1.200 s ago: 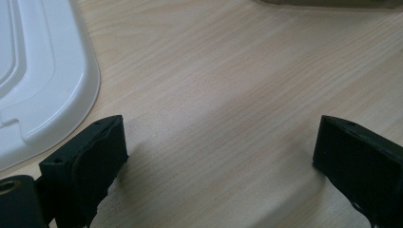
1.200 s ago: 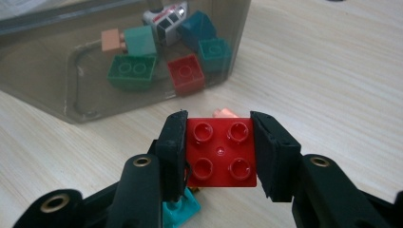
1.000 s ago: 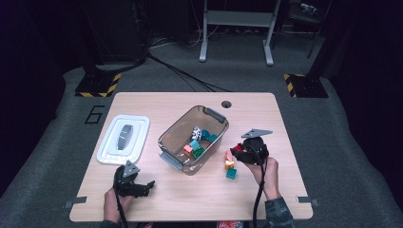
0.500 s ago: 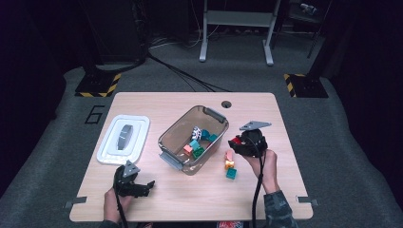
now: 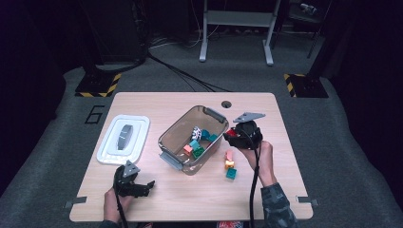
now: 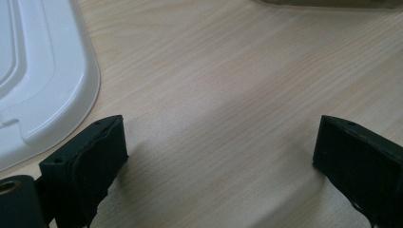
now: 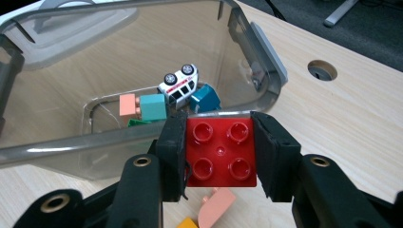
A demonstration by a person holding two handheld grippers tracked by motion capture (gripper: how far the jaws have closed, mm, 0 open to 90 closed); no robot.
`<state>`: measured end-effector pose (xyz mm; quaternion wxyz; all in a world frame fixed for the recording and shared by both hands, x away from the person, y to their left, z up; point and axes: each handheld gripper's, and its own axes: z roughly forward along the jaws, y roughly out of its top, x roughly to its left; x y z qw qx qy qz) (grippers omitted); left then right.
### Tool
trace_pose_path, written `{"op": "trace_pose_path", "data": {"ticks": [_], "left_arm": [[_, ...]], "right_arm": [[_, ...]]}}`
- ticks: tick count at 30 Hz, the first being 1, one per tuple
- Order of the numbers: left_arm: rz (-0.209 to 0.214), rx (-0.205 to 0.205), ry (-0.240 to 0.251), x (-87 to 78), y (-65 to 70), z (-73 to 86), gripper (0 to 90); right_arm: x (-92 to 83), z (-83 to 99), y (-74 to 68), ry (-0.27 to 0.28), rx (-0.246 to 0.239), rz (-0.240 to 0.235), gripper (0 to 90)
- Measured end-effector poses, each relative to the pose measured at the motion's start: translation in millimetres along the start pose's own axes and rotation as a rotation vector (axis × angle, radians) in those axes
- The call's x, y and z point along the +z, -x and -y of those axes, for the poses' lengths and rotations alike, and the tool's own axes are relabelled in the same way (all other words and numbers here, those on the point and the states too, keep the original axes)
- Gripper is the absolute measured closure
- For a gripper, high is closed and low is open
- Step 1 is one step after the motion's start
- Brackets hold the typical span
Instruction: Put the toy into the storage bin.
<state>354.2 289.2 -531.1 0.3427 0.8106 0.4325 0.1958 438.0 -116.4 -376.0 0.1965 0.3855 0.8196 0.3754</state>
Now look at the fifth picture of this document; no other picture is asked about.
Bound left hand-held gripper black cable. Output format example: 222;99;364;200
113;186;129;228

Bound grey tape strip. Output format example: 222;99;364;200
297;196;319;207
64;196;87;209

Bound right hand-held gripper black cable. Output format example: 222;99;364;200
243;125;263;228

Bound white metal desk frame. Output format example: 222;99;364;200
199;0;282;67

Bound person's right hand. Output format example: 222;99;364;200
239;140;278;188

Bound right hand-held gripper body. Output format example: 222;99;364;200
232;111;267;151

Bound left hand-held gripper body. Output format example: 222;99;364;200
113;160;142;199

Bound person's left hand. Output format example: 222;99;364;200
103;186;134;224

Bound black base with hazard stripes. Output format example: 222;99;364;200
74;73;123;98
283;73;329;99

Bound transparent grey storage box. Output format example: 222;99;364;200
157;104;230;176

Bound red patterned object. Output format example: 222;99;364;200
215;220;242;228

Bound grey device on stand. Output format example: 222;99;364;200
298;2;318;16

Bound black floor cables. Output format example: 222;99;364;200
146;51;232;93

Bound hand-held gripper black cable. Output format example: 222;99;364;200
113;186;129;228
243;125;263;228

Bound white toy car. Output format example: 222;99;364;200
190;125;202;142

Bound white lid with grey handle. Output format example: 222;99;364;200
96;114;151;166

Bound black equipment cabinet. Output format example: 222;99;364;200
77;0;150;66

